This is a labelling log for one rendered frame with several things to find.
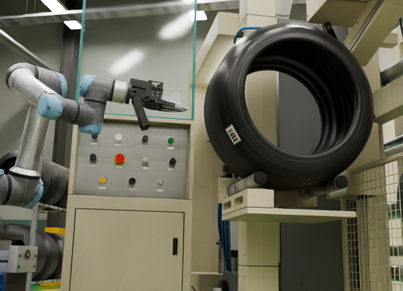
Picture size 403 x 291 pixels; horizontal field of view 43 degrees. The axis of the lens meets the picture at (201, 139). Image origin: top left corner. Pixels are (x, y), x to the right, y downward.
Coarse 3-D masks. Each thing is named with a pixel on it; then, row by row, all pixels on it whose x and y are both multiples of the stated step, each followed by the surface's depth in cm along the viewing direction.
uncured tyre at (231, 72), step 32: (256, 32) 178; (288, 32) 177; (320, 32) 180; (224, 64) 174; (256, 64) 202; (288, 64) 205; (320, 64) 202; (352, 64) 179; (224, 96) 170; (320, 96) 205; (352, 96) 194; (224, 128) 170; (256, 128) 167; (352, 128) 173; (224, 160) 184; (256, 160) 168; (288, 160) 167; (320, 160) 169; (352, 160) 175
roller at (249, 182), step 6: (252, 174) 169; (258, 174) 166; (264, 174) 166; (246, 180) 174; (252, 180) 167; (258, 180) 166; (264, 180) 166; (234, 186) 189; (240, 186) 181; (246, 186) 175; (252, 186) 171; (258, 186) 170; (234, 192) 191
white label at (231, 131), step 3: (231, 126) 166; (225, 129) 169; (228, 129) 168; (231, 129) 167; (228, 132) 168; (231, 132) 167; (234, 132) 166; (228, 135) 169; (231, 135) 168; (234, 135) 167; (237, 135) 166; (231, 138) 168; (234, 138) 167; (237, 138) 166; (234, 141) 168; (237, 141) 166; (234, 144) 168
